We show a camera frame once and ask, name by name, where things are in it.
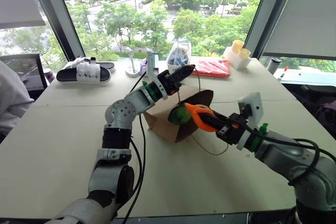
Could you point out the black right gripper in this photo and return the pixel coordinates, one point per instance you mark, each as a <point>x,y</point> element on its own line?
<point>232,129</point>

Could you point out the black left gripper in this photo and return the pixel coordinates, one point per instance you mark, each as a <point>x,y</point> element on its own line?
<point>169,82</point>

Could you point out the orange plush toy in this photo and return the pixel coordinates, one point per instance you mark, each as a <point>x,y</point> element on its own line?
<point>194,111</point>

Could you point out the green round fruit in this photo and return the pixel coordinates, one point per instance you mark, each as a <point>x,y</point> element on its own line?
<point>181,115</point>

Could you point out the brown paper bag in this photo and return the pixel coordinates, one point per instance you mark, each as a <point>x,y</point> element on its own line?
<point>162,123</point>

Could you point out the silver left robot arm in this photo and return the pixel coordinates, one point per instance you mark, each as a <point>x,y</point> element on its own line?
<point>123,111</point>

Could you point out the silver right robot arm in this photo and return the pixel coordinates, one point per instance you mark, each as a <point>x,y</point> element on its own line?
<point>283,153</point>

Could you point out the clear plastic bag with items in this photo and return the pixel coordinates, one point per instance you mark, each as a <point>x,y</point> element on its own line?
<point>178,56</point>

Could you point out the dark bag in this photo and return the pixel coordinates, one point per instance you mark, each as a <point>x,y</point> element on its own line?
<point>326,119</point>

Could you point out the red plastic packet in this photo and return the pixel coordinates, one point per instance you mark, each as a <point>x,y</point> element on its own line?
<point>214,68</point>

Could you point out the purple small object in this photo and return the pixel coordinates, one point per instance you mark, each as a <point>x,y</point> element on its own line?
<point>143,67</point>

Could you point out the white lamp stand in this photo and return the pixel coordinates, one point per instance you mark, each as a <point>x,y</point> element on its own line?
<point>132,70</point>

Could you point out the white cup holder box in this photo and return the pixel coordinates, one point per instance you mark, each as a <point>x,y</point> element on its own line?
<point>237,61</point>

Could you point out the yellow cup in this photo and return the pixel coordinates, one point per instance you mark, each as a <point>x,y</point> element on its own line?
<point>244,53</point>
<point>237,45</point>

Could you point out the grey tumbler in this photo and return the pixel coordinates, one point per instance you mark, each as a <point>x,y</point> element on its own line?
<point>274,65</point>

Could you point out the red marker pen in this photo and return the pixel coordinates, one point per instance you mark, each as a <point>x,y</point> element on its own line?
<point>283,72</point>

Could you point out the white side table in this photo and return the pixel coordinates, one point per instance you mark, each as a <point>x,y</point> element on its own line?
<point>307,77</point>

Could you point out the dark red cup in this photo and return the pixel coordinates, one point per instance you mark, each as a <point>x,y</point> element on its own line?
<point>49,75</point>

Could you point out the person in white shirt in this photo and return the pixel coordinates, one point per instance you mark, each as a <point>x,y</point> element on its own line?
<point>11,100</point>

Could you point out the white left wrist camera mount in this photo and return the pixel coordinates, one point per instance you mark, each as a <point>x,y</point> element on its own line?
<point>151,66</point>

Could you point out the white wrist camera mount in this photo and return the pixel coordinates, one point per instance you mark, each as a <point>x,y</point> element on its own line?
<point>256,108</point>
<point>151,66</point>

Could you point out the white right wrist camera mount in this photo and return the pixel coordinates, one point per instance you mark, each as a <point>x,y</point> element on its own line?
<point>256,108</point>

